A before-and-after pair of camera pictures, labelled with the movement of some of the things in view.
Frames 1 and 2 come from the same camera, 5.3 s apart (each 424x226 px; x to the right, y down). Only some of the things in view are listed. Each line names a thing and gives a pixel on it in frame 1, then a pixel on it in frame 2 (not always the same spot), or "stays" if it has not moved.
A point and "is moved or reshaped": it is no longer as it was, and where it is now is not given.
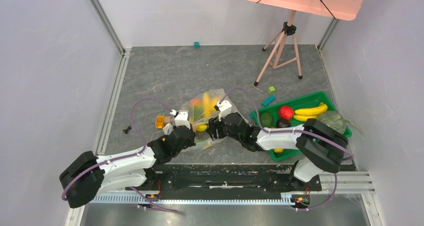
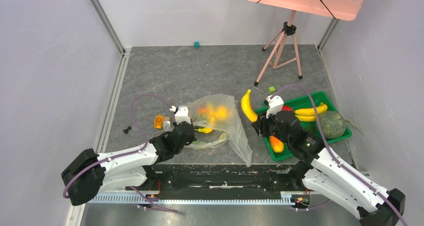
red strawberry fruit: x=286 y=112 stays
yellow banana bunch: x=302 y=115 stays
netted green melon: x=334 y=120 stays
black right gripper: x=216 y=129 to x=262 y=126
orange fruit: x=196 y=102 to x=213 y=110
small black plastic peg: x=126 y=131 stays
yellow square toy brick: x=160 y=122 stays
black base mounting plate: x=227 y=178 stays
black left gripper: x=191 y=141 stays
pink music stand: x=340 y=2 stays
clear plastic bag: x=200 y=109 is moved or reshaped
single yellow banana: x=209 y=104 to x=247 y=108
